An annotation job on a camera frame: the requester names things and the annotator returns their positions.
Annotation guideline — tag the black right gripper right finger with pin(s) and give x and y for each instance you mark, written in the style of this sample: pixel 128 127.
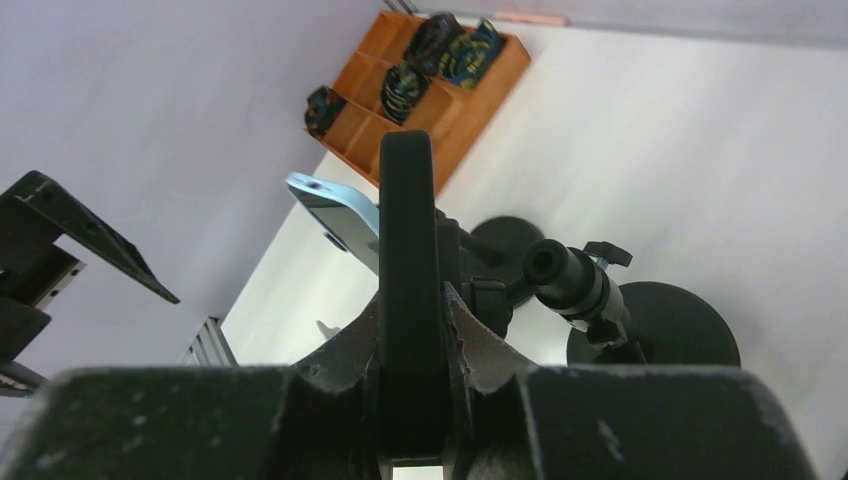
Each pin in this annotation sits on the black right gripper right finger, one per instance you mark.
pixel 521 420

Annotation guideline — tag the black round tall stand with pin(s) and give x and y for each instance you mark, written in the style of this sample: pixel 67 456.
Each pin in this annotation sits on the black round tall stand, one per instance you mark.
pixel 642 322

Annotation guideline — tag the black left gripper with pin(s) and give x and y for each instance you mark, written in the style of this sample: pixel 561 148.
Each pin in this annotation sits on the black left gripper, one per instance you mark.
pixel 36 211

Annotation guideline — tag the orange wooden organizer tray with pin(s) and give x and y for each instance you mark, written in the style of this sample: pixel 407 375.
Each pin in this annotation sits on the orange wooden organizer tray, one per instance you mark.
pixel 405 75

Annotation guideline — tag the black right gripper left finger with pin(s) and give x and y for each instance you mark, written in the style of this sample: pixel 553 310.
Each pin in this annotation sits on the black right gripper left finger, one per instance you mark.
pixel 302 421

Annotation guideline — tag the blue case smartphone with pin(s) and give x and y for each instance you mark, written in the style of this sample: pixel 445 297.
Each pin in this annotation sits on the blue case smartphone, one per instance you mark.
pixel 350 219

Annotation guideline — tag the black round clamp stand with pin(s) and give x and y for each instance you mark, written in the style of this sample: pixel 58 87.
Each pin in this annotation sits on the black round clamp stand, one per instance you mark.
pixel 483 268

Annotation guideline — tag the black cable bundle corner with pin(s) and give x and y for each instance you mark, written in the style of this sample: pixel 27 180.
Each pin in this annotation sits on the black cable bundle corner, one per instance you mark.
pixel 324 105

